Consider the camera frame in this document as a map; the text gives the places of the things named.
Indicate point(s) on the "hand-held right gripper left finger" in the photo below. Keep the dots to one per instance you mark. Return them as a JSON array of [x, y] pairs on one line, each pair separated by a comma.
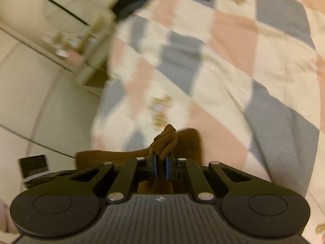
[[153, 166]]

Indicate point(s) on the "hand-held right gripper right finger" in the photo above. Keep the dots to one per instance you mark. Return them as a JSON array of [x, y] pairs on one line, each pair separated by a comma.
[[168, 169]]

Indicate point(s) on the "brown garment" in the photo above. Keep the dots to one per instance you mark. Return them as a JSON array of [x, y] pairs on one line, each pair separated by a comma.
[[165, 139]]

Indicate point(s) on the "checkered pink grey blanket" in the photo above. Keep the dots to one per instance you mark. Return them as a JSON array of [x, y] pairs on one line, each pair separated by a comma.
[[228, 68]]

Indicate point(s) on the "black box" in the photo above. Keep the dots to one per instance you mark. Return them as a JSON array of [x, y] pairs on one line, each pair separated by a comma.
[[34, 165]]

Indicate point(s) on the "beige bedside table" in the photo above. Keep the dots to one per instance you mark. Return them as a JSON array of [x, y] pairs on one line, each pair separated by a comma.
[[83, 45]]

